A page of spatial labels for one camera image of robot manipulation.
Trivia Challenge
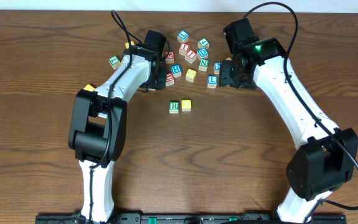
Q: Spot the yellow block top left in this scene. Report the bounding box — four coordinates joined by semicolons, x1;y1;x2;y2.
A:
125;41;135;49

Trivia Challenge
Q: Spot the blue H block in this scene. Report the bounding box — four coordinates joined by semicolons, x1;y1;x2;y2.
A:
171;64;182;78

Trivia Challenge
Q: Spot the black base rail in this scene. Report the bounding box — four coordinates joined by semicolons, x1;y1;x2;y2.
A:
35;212;347;224

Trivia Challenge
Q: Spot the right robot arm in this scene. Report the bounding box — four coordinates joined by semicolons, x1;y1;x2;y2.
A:
219;35;358;223

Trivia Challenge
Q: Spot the blue L block top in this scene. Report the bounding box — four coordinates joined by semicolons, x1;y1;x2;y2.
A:
177;30;189;43

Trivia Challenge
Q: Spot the red H block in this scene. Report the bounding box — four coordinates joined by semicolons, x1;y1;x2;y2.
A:
178;43;190;55

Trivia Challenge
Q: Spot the blue 2 block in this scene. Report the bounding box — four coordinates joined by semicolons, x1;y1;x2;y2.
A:
214;62;221;75

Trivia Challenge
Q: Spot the green L block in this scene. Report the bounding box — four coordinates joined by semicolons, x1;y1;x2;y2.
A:
109;55;121;70

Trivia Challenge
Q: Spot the blue D block centre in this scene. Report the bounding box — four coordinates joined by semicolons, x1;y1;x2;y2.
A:
197;48;209;60

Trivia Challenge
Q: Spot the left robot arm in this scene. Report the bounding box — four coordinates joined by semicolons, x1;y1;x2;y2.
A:
68;44;167;223

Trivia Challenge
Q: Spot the yellow O block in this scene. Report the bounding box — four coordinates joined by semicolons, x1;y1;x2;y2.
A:
185;68;197;82

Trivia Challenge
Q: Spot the red I block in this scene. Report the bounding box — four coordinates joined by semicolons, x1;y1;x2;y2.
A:
185;49;197;63

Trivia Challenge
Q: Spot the green 4 block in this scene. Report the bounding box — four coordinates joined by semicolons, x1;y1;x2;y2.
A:
198;37;210;49

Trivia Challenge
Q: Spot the red U block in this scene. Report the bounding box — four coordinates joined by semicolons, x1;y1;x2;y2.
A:
165;73;175;86

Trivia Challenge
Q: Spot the blue L block lower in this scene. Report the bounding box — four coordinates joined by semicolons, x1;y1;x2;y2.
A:
207;75;218;88

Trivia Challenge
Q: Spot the yellow block cluster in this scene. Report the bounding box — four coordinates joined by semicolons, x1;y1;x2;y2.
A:
181;100;191;112

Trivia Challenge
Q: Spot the blue l block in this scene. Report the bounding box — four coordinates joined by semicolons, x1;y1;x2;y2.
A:
207;75;218;88
177;30;189;43

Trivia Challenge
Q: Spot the green N block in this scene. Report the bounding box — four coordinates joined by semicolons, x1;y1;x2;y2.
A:
198;58;209;72

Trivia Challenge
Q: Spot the green R block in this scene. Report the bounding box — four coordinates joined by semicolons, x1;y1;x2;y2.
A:
169;101;180;114

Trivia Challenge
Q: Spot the yellow block far left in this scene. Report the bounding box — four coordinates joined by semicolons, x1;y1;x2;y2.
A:
83;83;96;91

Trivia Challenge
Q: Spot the red E block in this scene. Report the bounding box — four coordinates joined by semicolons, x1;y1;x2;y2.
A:
165;51;175;64

